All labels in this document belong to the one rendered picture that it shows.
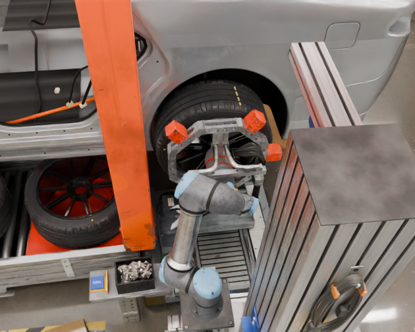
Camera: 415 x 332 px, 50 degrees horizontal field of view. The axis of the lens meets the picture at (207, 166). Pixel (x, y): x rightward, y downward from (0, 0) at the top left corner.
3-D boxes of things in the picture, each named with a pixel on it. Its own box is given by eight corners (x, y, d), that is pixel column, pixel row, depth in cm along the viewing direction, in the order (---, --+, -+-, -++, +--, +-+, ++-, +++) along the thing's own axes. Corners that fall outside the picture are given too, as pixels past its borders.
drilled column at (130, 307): (139, 305, 280) (134, 274, 248) (140, 321, 273) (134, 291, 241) (123, 307, 279) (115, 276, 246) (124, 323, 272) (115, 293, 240)
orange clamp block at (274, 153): (261, 152, 256) (277, 150, 258) (265, 162, 251) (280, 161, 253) (263, 143, 251) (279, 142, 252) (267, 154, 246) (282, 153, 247)
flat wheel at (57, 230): (117, 155, 322) (113, 132, 304) (151, 227, 285) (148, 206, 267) (23, 185, 302) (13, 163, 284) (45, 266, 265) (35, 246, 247)
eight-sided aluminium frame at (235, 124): (257, 179, 274) (271, 114, 232) (260, 188, 270) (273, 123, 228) (168, 188, 267) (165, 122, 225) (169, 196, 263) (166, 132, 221)
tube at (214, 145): (217, 145, 236) (218, 132, 228) (223, 174, 224) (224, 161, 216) (184, 149, 234) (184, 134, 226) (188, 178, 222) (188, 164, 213)
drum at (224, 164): (227, 160, 256) (229, 143, 245) (234, 190, 243) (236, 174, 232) (203, 163, 254) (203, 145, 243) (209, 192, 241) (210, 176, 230)
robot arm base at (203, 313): (225, 318, 193) (226, 309, 186) (190, 321, 192) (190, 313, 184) (221, 285, 203) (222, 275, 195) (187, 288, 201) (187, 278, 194)
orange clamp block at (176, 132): (186, 127, 232) (174, 119, 226) (188, 138, 227) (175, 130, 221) (176, 134, 235) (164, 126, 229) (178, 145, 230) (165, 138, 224)
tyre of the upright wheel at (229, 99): (147, 157, 281) (246, 159, 298) (149, 186, 266) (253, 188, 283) (161, 72, 233) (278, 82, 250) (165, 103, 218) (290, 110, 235)
